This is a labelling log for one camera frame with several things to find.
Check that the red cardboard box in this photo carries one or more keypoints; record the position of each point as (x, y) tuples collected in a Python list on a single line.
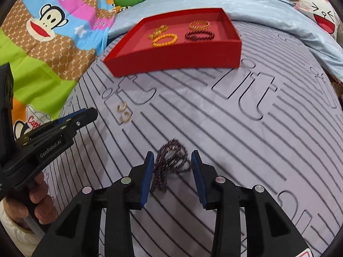
[(174, 56)]

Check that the colourful cartoon monkey blanket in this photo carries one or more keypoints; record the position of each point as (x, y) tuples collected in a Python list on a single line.
[(53, 45)]

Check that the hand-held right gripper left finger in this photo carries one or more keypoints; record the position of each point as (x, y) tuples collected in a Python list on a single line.
[(148, 179)]

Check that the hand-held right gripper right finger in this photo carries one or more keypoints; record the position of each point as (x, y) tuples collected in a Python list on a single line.
[(198, 176)]

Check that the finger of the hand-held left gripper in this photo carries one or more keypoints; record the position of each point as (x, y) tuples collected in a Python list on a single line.
[(72, 115), (85, 116)]

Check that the person's left forearm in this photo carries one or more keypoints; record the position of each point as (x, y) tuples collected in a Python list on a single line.
[(13, 233)]

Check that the wide gold cuff bangle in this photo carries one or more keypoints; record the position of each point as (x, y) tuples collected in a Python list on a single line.
[(193, 27)]

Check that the pink cartoon face pillow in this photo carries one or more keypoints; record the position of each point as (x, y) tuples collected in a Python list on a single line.
[(319, 10)]

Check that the small gold earring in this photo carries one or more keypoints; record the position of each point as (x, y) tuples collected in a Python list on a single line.
[(125, 117), (122, 108)]

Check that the person's left hand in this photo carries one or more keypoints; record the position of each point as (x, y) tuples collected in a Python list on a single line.
[(43, 200)]

